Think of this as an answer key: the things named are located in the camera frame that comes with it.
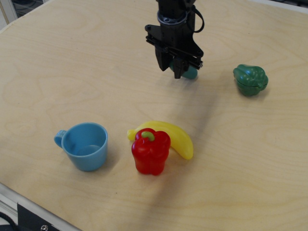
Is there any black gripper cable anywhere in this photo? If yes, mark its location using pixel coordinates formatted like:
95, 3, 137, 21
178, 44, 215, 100
191, 5, 205, 34

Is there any yellow toy banana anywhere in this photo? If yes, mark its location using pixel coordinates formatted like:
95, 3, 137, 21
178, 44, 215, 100
127, 121, 193, 160

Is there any aluminium table frame rail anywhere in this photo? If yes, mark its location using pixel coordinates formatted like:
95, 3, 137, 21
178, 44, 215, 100
0, 184, 79, 231

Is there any black corner bracket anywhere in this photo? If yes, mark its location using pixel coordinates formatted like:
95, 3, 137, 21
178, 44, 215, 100
17, 203, 60, 231

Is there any red toy bell pepper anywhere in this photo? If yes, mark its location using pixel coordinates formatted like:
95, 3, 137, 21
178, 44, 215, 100
131, 128, 171, 176

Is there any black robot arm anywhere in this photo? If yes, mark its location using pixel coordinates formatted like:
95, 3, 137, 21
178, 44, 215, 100
145, 0, 205, 79

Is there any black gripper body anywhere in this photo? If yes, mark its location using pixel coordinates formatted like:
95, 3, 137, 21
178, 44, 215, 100
145, 14, 204, 69

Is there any green toy bell pepper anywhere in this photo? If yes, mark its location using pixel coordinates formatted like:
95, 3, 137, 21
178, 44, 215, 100
233, 64, 269, 96

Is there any dark green toy cucumber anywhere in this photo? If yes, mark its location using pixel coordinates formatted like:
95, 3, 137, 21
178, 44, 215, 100
169, 61, 198, 79

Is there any light blue ceramic cup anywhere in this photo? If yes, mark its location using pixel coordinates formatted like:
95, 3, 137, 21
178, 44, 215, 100
54, 122, 108, 171

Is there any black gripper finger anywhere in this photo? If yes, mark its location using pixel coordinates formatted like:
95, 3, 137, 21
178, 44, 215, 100
173, 57, 189, 79
154, 45, 172, 71

